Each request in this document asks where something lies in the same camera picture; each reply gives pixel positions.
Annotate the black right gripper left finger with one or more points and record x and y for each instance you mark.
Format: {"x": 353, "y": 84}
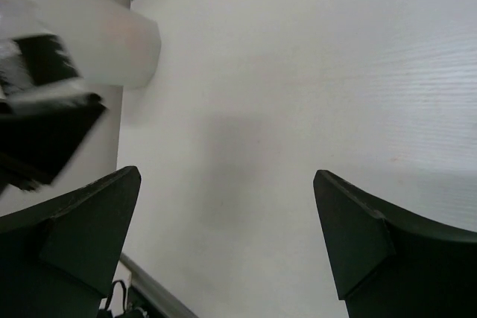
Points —
{"x": 59, "y": 257}

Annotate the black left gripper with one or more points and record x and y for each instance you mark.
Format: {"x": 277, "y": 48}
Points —
{"x": 44, "y": 118}

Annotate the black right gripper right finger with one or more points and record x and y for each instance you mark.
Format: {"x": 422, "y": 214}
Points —
{"x": 389, "y": 262}

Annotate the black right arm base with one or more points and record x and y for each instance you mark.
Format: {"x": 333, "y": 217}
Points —
{"x": 128, "y": 311}

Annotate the translucent white plastic bin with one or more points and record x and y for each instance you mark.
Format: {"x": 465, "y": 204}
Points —
{"x": 108, "y": 43}

